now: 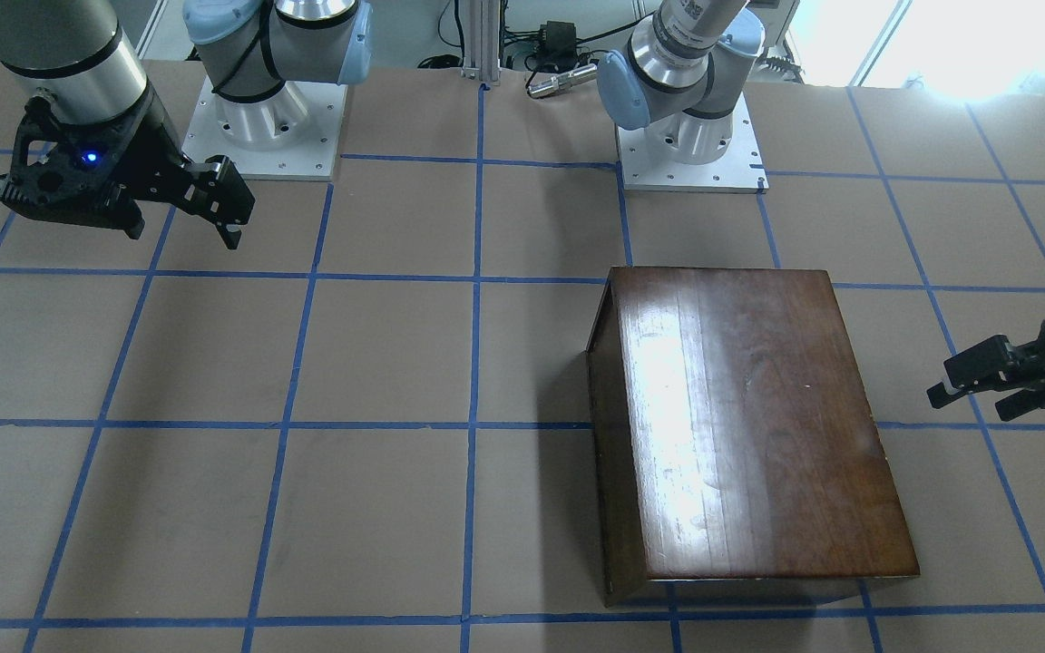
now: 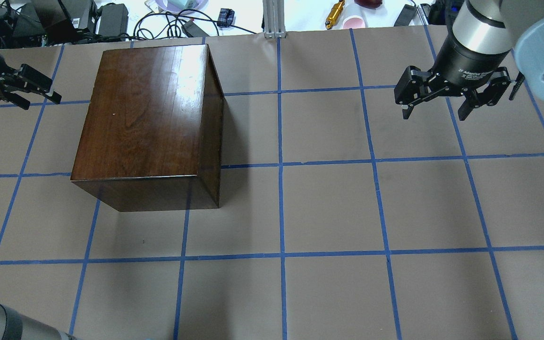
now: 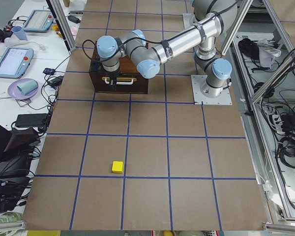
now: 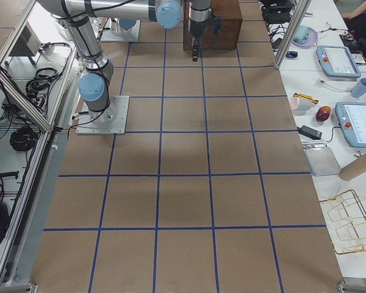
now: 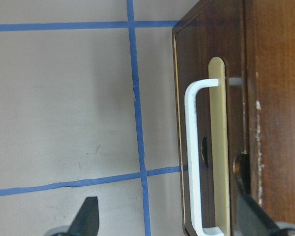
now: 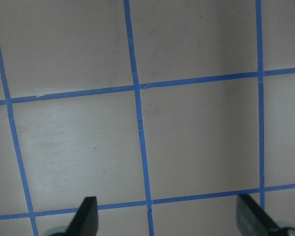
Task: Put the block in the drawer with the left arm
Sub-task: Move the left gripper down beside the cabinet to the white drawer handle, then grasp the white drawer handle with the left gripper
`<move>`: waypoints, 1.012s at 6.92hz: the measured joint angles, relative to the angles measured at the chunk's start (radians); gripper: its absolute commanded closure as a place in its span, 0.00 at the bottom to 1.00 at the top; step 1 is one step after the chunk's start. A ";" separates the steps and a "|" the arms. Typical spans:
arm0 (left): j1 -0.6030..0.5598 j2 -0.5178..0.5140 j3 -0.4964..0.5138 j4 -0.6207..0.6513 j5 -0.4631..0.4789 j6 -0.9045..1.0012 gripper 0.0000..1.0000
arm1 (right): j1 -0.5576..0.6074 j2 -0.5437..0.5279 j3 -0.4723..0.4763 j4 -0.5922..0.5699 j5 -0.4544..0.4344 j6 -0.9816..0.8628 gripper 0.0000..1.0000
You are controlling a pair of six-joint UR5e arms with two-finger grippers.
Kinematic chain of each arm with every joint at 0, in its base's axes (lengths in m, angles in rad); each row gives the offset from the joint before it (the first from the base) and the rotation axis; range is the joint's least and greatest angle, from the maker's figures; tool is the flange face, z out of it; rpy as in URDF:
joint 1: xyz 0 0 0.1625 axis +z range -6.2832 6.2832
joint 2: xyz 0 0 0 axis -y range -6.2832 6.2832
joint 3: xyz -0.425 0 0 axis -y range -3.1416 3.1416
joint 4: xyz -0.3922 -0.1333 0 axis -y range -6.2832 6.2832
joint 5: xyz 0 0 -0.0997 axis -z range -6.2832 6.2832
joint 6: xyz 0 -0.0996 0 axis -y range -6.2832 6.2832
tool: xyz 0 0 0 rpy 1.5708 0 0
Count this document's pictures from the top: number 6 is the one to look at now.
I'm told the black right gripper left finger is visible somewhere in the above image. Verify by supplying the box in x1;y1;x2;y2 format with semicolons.
66;197;99;236

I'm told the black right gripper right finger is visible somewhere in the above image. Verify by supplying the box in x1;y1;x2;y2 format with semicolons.
236;194;280;236

